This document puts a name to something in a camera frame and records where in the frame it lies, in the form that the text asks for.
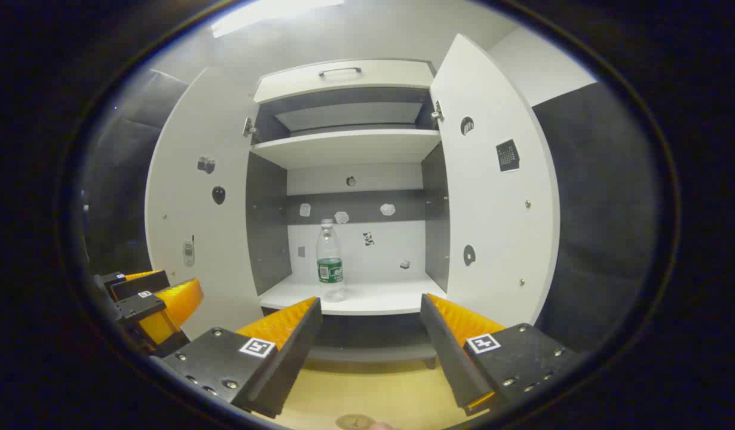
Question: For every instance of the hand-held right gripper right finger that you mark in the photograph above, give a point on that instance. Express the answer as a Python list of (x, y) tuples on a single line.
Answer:
[(448, 352)]

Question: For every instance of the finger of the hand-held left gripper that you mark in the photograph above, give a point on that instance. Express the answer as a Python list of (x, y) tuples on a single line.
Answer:
[(137, 306), (143, 285)]

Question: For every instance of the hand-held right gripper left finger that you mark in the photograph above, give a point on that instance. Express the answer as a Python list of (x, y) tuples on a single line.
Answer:
[(296, 340)]

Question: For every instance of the white cabinet door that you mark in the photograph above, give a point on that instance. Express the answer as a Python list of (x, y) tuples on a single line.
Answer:
[(493, 209), (176, 209)]

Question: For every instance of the clear plastic bottle green label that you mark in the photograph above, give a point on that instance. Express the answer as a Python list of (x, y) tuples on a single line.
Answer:
[(330, 251)]

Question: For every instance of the round coaster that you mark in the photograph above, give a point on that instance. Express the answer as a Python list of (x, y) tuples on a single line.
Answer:
[(354, 423)]

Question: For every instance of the white cabinet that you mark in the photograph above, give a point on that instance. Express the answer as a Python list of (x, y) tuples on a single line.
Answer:
[(355, 143)]

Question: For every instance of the black backdrop cloth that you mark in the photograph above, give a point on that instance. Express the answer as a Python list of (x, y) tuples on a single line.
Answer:
[(600, 227), (134, 155)]

